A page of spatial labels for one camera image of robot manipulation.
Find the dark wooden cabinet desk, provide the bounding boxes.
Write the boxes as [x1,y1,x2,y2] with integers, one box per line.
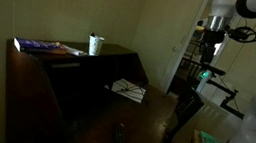
[0,28,185,143]

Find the dark wooden railing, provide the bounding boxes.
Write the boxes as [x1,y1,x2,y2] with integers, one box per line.
[177,55,205,81]

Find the black camera stand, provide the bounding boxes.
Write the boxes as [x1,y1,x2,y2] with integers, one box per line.
[192,62,252,121]

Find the white dotted paper cup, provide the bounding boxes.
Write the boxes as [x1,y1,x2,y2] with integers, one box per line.
[86,34,106,58]

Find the cream door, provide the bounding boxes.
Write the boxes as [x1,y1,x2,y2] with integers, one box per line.
[132,0,212,98]

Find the black wooden chair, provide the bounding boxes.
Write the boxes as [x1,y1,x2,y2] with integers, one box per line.
[159,81,208,143]

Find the blue book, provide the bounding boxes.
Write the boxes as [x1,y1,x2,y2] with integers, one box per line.
[12,35,69,59]

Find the loose white papers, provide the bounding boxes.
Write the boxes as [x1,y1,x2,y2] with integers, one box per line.
[59,44,90,59]

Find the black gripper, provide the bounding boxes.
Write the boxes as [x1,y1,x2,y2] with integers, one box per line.
[199,27,228,67]

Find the black remote control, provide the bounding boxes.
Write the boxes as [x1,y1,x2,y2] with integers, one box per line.
[110,122,133,143]

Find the white paper sheet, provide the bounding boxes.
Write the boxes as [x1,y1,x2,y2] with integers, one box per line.
[102,76,148,105]

